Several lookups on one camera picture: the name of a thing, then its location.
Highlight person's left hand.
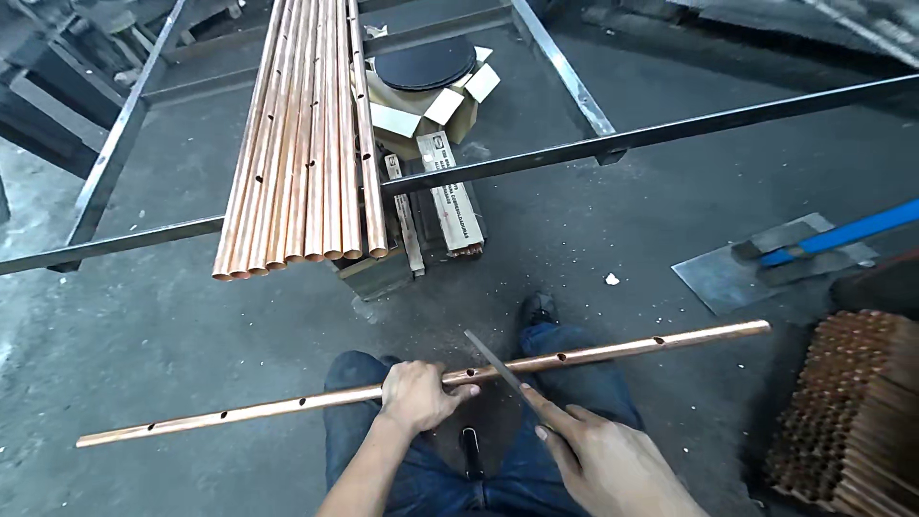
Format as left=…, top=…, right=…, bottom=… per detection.
left=380, top=360, right=481, bottom=436

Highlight person's right hand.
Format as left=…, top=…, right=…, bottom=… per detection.
left=520, top=382, right=683, bottom=517

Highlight grey metal file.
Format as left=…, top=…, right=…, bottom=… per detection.
left=464, top=329, right=580, bottom=461

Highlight copper tube with holes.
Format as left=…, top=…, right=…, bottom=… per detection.
left=76, top=320, right=772, bottom=449

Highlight person's right forearm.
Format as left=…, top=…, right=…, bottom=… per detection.
left=592, top=481, right=712, bottom=517

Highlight person's left forearm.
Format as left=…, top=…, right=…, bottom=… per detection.
left=314, top=414, right=416, bottom=517

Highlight person's legs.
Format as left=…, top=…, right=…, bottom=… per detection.
left=323, top=290, right=647, bottom=517

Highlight grey metal box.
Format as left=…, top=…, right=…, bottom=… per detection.
left=332, top=240, right=416, bottom=303

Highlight narrow white printed carton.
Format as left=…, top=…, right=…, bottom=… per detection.
left=384, top=154, right=426, bottom=278

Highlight wide white printed carton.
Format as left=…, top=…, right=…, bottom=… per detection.
left=416, top=131, right=485, bottom=258

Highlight row of long copper tubes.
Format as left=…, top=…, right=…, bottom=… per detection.
left=212, top=0, right=389, bottom=281

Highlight open cardboard box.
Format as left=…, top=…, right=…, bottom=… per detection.
left=368, top=46, right=501, bottom=162

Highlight stack of short copper tubes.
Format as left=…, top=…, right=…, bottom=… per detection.
left=762, top=309, right=919, bottom=517

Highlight stack of black discs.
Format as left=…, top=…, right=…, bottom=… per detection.
left=374, top=35, right=478, bottom=93

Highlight dark round container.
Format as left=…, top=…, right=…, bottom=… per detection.
left=829, top=247, right=919, bottom=331

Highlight dark metal machinery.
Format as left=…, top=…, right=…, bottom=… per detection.
left=0, top=0, right=152, bottom=180

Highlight steel frame rack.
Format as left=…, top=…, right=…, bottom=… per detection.
left=0, top=0, right=919, bottom=277

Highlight metal scraper with blue handle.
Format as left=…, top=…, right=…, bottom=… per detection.
left=671, top=199, right=919, bottom=317

